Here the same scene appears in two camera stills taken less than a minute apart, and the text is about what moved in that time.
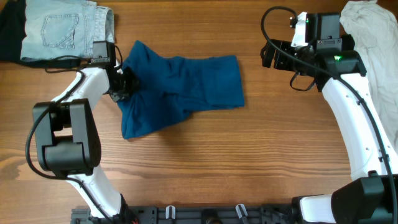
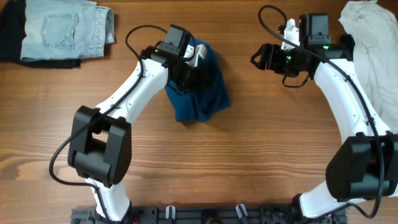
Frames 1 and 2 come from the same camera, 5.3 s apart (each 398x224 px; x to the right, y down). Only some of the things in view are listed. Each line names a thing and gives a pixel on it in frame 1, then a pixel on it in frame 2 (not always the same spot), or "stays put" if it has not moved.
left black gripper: [134, 82] → [201, 81]
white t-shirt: [374, 28] stays put
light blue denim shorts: [60, 28] stays put
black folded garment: [12, 32] stays put
